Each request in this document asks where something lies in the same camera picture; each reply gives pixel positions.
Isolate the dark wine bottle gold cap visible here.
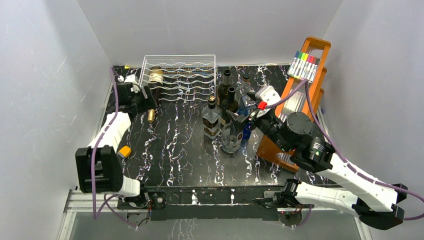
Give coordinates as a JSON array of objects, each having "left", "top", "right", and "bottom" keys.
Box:
[{"left": 220, "top": 86, "right": 239, "bottom": 128}]

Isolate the yellow grey small block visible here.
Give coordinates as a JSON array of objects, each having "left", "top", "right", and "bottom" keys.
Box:
[{"left": 117, "top": 145, "right": 132, "bottom": 159}]

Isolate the pack of coloured markers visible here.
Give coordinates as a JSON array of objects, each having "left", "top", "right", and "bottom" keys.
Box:
[{"left": 287, "top": 51, "right": 321, "bottom": 84}]

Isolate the blue square glass bottle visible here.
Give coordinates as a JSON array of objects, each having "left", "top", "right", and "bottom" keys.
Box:
[{"left": 237, "top": 95, "right": 256, "bottom": 140}]

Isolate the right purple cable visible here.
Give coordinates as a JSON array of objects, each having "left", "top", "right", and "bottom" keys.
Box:
[{"left": 264, "top": 77, "right": 424, "bottom": 229}]

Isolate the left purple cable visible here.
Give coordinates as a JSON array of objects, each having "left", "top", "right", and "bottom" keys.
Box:
[{"left": 91, "top": 66, "right": 138, "bottom": 229}]

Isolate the white wire wine rack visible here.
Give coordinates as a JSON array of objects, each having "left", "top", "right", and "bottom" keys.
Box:
[{"left": 138, "top": 54, "right": 217, "bottom": 102}]

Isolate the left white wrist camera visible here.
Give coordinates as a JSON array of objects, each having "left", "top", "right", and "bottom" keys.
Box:
[{"left": 117, "top": 74, "right": 140, "bottom": 93}]

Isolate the brown rack bottle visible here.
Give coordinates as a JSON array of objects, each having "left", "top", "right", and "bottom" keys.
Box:
[{"left": 217, "top": 69, "right": 233, "bottom": 108}]

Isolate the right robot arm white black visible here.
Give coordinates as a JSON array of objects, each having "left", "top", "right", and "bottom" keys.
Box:
[{"left": 227, "top": 110, "right": 406, "bottom": 230}]

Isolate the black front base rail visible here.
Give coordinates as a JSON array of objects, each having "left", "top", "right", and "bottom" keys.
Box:
[{"left": 117, "top": 185, "right": 310, "bottom": 221}]

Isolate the clear ribbed glass bottle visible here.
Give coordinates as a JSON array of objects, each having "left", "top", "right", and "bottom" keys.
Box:
[{"left": 237, "top": 73, "right": 254, "bottom": 100}]

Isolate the orange wooden rack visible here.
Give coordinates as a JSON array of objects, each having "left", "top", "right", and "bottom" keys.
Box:
[{"left": 255, "top": 36, "right": 332, "bottom": 174}]

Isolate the clear round glass bottle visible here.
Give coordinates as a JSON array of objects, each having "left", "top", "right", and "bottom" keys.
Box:
[{"left": 202, "top": 94, "right": 221, "bottom": 140}]

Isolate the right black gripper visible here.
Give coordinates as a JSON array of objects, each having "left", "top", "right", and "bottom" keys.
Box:
[{"left": 225, "top": 108, "right": 292, "bottom": 153}]

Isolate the aluminium frame rail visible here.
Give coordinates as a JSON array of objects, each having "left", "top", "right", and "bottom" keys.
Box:
[{"left": 57, "top": 76, "right": 374, "bottom": 240}]

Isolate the purple cable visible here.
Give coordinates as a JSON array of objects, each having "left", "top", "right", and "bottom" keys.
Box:
[
  {"left": 264, "top": 77, "right": 424, "bottom": 229},
  {"left": 91, "top": 66, "right": 138, "bottom": 229}
]

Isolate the clear labelled glass bottle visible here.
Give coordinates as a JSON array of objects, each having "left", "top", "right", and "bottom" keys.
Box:
[{"left": 222, "top": 113, "right": 243, "bottom": 154}]

